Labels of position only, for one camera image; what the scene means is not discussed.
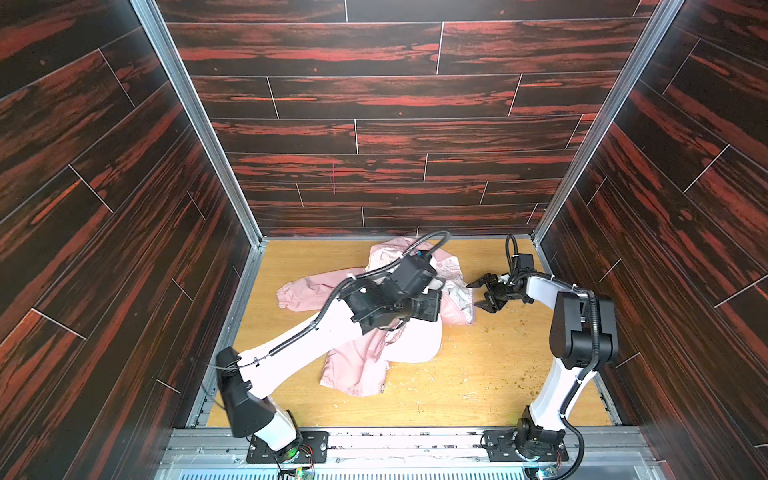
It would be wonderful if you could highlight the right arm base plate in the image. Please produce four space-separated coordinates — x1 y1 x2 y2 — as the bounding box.
480 429 569 463

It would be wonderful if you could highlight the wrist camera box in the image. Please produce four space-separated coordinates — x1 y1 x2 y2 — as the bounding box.
391 255 437 296
512 253 536 277

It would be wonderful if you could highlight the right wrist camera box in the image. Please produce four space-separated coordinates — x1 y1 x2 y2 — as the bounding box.
512 253 536 277

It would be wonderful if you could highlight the pink zip jacket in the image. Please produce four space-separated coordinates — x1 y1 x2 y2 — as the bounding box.
276 237 475 397

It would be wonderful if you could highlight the aluminium front rail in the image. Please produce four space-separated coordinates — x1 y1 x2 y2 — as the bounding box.
156 426 669 479

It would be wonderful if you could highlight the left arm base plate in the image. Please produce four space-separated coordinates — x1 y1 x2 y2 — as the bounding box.
246 429 329 465

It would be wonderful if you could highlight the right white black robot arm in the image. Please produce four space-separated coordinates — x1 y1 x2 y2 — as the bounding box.
469 272 619 460

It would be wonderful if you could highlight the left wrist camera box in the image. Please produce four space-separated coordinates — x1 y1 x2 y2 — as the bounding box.
391 255 437 296

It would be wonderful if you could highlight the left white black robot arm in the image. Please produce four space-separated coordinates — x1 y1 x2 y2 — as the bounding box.
212 278 441 452

